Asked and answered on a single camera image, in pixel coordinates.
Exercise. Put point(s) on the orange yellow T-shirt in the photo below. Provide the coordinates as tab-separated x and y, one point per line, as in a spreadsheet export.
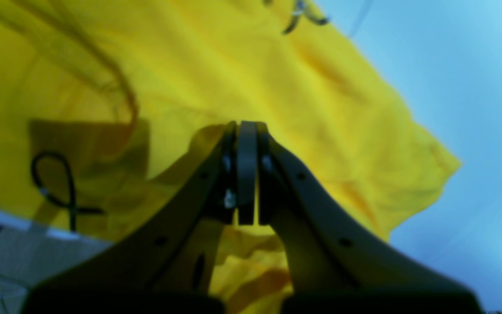
137	94

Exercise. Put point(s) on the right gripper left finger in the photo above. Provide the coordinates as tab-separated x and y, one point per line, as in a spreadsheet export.
166	265

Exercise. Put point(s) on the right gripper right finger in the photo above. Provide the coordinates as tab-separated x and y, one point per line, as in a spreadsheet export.
336	265

